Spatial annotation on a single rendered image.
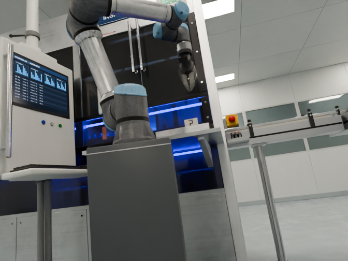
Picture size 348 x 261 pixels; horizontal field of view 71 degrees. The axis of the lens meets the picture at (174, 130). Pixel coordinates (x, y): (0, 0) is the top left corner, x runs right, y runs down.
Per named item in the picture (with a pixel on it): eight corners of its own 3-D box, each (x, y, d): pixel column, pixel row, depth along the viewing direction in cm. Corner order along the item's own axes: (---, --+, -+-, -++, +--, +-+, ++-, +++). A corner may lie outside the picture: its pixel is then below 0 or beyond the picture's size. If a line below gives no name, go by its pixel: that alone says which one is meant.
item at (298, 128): (227, 147, 155) (223, 124, 159) (228, 150, 170) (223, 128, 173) (346, 129, 141) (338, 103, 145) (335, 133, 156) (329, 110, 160)
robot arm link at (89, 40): (117, 128, 89) (63, -4, 92) (107, 138, 101) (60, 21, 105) (145, 119, 95) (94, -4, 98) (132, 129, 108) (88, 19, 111)
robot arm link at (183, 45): (189, 39, 120) (173, 43, 122) (190, 47, 119) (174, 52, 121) (192, 47, 127) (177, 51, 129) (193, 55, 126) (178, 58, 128)
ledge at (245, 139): (228, 145, 160) (227, 143, 160) (248, 142, 157) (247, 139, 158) (227, 142, 147) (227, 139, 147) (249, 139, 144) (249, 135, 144)
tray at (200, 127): (173, 147, 150) (172, 142, 151) (215, 140, 145) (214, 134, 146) (156, 139, 118) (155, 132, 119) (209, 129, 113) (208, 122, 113)
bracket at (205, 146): (208, 167, 146) (205, 146, 149) (213, 167, 146) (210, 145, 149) (201, 164, 114) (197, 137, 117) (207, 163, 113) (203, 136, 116)
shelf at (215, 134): (122, 161, 169) (122, 158, 169) (224, 145, 155) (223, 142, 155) (82, 155, 123) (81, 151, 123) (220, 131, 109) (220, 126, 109)
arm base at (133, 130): (155, 141, 76) (151, 111, 78) (106, 148, 76) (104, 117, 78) (159, 148, 91) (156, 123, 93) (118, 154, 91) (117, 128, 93)
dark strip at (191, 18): (205, 124, 153) (187, 15, 171) (212, 122, 152) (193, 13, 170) (204, 124, 152) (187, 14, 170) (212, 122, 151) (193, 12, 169)
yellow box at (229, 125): (227, 128, 155) (225, 117, 156) (238, 126, 153) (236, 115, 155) (227, 126, 148) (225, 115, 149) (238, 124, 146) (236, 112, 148)
